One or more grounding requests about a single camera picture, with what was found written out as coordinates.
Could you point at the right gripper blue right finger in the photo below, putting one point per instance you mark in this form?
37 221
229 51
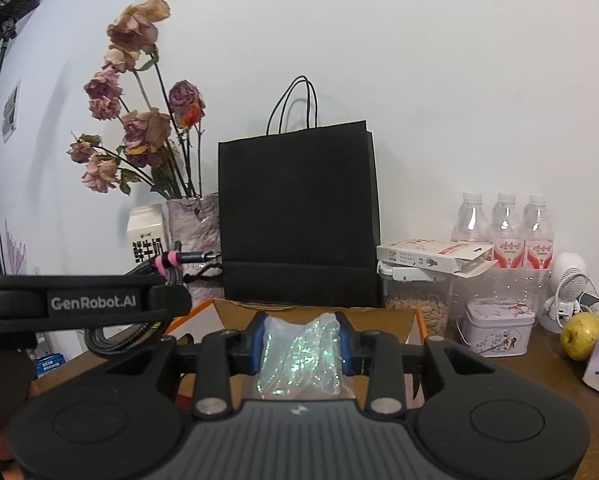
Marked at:
377 356

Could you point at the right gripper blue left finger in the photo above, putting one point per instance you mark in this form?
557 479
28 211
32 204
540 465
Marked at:
221 356

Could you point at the iridescent white bag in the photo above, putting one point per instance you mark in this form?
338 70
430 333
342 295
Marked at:
302 362

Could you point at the red cardboard box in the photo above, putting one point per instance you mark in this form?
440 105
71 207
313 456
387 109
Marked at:
215 314

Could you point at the blue white package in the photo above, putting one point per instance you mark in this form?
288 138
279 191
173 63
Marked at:
47 363

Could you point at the clear snack container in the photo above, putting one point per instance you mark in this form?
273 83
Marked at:
406 287

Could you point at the white floral tin box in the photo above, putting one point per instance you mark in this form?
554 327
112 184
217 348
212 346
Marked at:
496 328

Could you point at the white flat carton box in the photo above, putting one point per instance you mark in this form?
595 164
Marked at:
462 259

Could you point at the purple textured vase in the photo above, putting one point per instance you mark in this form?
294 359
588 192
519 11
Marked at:
194 222

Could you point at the milk carton white green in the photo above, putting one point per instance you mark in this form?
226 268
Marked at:
147 232

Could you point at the black paper shopping bag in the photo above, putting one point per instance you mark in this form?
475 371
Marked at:
299 215

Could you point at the water bottle left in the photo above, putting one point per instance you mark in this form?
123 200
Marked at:
471 224

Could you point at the water bottle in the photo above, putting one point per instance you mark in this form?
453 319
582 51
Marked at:
538 234
471 224
505 233

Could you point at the water bottle middle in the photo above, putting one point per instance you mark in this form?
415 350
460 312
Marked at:
505 233

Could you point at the water bottle right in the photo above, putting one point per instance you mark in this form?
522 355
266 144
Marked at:
538 234

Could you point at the green yellow apple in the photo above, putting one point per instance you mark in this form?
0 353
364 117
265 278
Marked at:
579 335

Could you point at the small white fan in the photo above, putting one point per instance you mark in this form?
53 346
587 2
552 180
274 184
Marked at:
568 281

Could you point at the dried pink roses bouquet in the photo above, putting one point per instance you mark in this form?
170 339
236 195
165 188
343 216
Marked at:
161 126

